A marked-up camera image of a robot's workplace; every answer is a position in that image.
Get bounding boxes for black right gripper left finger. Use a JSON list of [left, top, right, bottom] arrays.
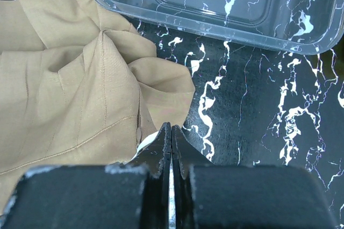
[[1, 123, 171, 228]]

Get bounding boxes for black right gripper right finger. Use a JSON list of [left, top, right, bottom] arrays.
[[171, 126, 336, 228]]

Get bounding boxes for tan brown garment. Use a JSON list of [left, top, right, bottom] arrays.
[[1, 0, 195, 207]]

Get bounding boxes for grey plastic bin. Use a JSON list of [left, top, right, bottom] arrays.
[[96, 0, 343, 55]]

